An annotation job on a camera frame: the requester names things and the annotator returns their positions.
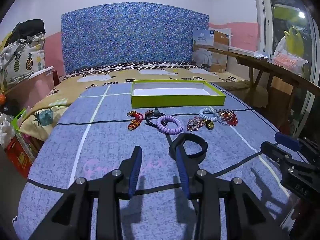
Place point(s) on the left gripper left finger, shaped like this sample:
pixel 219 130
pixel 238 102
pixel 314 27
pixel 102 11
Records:
pixel 130 169

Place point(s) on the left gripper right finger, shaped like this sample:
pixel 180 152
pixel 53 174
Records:
pixel 187 168

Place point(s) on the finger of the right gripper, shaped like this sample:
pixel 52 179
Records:
pixel 275 153
pixel 287 141

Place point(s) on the black wrist band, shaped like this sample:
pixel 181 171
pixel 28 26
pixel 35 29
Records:
pixel 195 146

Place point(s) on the gold black bead charm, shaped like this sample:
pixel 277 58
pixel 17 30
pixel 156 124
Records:
pixel 209 124

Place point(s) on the red bead silver bangles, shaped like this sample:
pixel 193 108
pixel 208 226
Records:
pixel 227 116

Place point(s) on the blue grey grid blanket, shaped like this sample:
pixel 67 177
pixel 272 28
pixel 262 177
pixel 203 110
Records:
pixel 92 138

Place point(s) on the green shallow tray box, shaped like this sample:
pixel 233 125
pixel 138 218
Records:
pixel 174 93

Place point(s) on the white pink plastic bag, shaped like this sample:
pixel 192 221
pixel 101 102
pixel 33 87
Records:
pixel 291 62

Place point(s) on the yellow plastic bag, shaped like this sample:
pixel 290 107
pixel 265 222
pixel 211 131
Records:
pixel 294 42

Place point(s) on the yellow sheep print bedsheet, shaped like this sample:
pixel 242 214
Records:
pixel 44 116

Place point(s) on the red gift box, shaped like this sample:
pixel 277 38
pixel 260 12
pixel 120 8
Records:
pixel 18 157

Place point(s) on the green paper bag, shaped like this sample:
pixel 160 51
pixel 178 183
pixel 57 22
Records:
pixel 18 119

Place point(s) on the pink storage bin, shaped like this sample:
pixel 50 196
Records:
pixel 32 90

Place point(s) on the cardboard bedding box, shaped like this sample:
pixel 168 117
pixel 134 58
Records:
pixel 205 44

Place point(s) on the blue patterned headboard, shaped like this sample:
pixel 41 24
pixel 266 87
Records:
pixel 110 34

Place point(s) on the pineapple print storage bag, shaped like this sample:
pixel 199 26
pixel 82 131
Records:
pixel 21 59

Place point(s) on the black bag on top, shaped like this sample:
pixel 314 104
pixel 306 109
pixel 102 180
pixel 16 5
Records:
pixel 27 28

